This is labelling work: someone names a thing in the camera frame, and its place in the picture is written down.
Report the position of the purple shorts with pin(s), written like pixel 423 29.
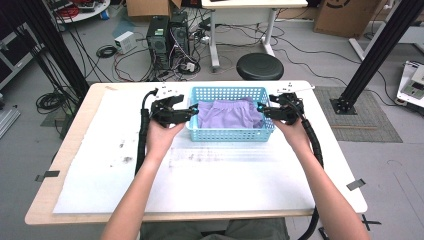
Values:
pixel 226 115

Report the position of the round white table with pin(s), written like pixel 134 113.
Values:
pixel 96 11

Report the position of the black metal post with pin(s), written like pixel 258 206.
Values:
pixel 56 46
pixel 376 53

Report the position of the white device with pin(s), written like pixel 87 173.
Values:
pixel 413 88

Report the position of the white desk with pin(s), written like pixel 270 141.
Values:
pixel 253 3

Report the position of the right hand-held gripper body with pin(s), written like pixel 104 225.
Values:
pixel 288 108

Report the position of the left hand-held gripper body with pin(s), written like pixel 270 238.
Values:
pixel 166 113

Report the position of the person's olive trousers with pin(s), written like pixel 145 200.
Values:
pixel 253 230

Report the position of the black tape cross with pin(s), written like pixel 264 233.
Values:
pixel 368 222

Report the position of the blue roll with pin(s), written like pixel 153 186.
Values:
pixel 105 14

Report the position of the grey tape strip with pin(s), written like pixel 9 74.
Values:
pixel 50 174
pixel 356 184

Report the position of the open cardboard box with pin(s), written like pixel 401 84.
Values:
pixel 150 7

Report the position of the light blue plastic basket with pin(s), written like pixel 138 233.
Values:
pixel 230 135

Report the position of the person's left hand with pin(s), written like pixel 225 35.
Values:
pixel 160 141

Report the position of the white power supply box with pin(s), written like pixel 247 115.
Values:
pixel 125 41

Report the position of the black round stool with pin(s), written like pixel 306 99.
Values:
pixel 260 66

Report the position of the black computer tower green sticker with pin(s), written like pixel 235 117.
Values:
pixel 157 43

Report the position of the person's right hand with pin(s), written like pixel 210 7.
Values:
pixel 296 136

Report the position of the grey floor mat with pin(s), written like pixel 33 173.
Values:
pixel 366 130

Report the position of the large cardboard box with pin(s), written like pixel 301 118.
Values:
pixel 346 16

